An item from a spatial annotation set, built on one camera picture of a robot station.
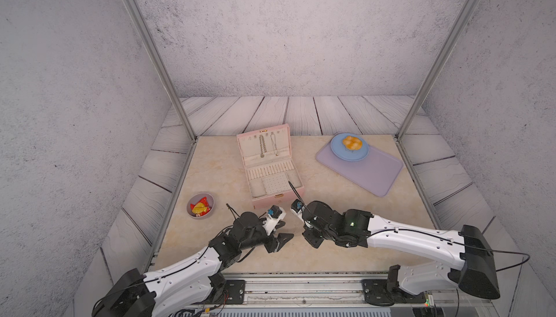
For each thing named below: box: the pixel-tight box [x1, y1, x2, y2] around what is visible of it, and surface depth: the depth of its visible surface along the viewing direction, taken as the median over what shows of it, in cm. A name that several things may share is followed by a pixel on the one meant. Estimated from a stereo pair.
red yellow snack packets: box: [189, 196, 211, 218], surface depth 91 cm
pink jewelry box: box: [236, 123, 305, 210], surface depth 98 cm
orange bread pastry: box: [341, 135, 363, 151], surface depth 117 cm
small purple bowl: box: [186, 192, 216, 220], surface depth 92 cm
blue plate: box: [330, 132, 370, 163], surface depth 117 cm
